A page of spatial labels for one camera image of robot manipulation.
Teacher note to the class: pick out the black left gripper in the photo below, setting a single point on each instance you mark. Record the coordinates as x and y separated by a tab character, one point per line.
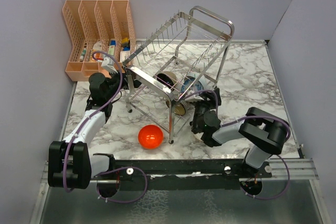
125	82

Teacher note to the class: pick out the peach plastic file organizer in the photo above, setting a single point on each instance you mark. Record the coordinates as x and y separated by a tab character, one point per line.
92	21

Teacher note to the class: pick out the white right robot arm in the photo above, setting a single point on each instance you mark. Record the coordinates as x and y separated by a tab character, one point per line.
268	133

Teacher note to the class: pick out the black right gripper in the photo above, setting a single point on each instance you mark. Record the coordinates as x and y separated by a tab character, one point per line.
211	103

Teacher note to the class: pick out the cream bottle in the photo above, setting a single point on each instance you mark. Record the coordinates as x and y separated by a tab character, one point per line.
125	44

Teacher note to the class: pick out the black aluminium frame rail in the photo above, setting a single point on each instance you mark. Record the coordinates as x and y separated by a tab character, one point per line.
172	174

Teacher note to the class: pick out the steel wire dish rack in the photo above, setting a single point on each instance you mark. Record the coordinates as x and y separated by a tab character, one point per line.
193	43

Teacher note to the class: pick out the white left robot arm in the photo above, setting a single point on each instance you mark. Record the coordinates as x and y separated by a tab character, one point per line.
81	135

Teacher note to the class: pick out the red bowl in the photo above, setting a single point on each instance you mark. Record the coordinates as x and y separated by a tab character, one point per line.
150	136

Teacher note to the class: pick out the blue and white bowl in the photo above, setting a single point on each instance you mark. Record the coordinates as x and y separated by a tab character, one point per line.
188	80

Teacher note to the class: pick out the small green white tube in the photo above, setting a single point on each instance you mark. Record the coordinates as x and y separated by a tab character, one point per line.
83	54

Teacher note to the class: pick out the white blue tube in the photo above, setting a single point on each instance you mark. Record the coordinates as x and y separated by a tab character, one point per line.
112	46

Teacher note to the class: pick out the black bowl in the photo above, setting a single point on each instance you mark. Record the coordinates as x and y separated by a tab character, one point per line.
168	79

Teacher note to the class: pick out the dark patterned cream-inside bowl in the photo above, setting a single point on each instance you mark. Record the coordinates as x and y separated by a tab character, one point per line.
181	108

